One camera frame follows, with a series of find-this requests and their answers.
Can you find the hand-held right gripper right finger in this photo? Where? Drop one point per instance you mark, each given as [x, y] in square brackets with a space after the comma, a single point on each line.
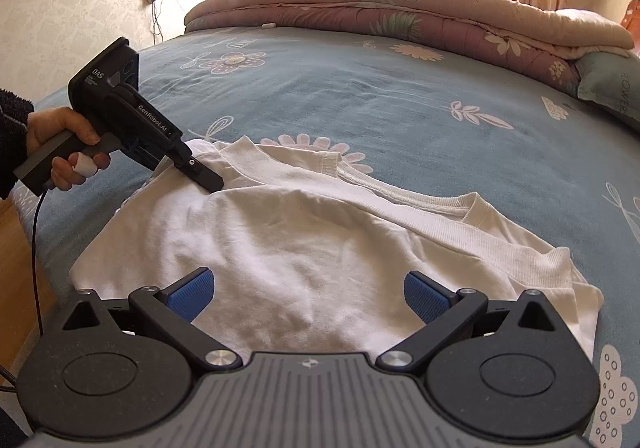
[425, 298]

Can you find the pink floral folded quilt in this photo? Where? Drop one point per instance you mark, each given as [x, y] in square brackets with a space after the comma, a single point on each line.
[425, 13]

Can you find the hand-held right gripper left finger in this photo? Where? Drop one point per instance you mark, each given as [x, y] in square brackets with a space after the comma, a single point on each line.
[192, 295]

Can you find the blue floral bed sheet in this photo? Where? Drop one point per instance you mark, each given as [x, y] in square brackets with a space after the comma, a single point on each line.
[375, 98]

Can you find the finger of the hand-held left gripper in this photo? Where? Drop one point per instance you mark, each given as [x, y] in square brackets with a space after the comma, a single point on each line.
[200, 171]

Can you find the white printed long-sleeve shirt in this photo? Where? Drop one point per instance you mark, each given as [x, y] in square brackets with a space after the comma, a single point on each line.
[325, 253]

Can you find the green floral pillow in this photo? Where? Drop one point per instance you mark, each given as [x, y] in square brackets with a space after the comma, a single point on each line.
[610, 88]

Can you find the person's left forearm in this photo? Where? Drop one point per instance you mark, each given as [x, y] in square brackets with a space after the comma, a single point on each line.
[12, 138]

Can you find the wooden headboard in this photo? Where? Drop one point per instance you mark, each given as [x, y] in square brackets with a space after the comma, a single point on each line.
[632, 23]

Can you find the person's left hand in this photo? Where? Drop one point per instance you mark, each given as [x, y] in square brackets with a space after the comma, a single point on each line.
[50, 128]

